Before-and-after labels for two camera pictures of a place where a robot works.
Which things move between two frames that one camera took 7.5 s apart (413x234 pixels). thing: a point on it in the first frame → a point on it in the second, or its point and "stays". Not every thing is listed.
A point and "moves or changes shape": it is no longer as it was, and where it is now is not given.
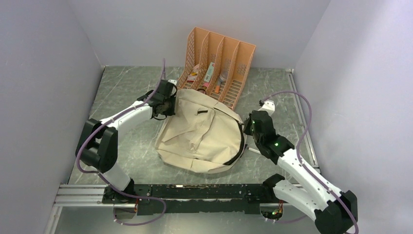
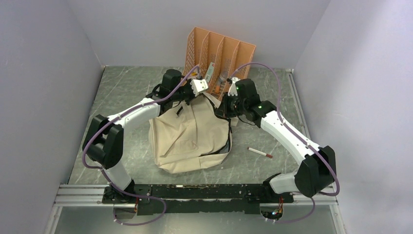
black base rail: [192, 198] stays
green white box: [209, 73] stays
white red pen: [253, 150] stays
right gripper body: [248, 127] → [231, 107]
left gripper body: [168, 108] → [184, 92]
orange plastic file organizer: [216, 65] stays
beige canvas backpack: [203, 137] moves or changes shape
